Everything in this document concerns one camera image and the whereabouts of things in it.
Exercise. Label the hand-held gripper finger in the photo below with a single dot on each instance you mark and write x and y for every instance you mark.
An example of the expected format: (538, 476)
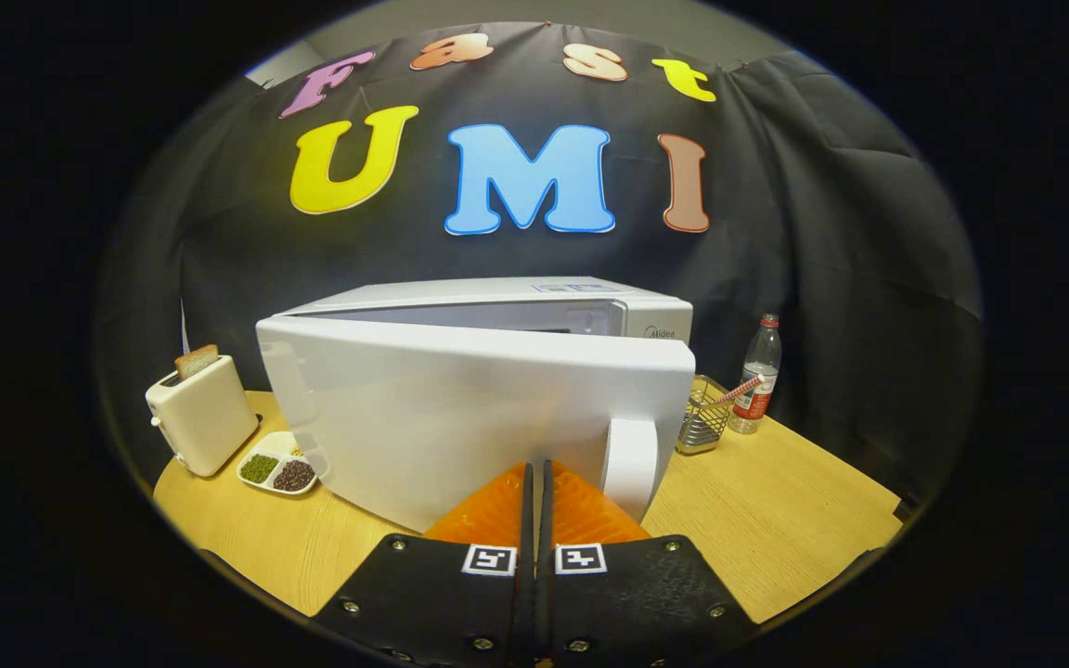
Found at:
(525, 603)
(546, 603)

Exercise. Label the white microwave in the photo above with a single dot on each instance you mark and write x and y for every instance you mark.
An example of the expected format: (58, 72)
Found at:
(451, 417)

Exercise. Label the divided white bean dish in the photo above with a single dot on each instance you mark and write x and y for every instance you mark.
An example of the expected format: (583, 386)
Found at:
(279, 445)

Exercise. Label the red striped straw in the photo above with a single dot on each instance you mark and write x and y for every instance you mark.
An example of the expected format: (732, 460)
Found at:
(743, 388)

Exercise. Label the clear plastic water bottle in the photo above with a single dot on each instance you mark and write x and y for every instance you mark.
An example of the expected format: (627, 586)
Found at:
(757, 366)

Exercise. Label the white toaster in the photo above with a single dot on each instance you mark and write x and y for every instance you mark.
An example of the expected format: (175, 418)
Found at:
(205, 417)

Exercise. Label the toast slice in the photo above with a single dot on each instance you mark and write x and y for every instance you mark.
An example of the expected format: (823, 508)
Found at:
(196, 362)

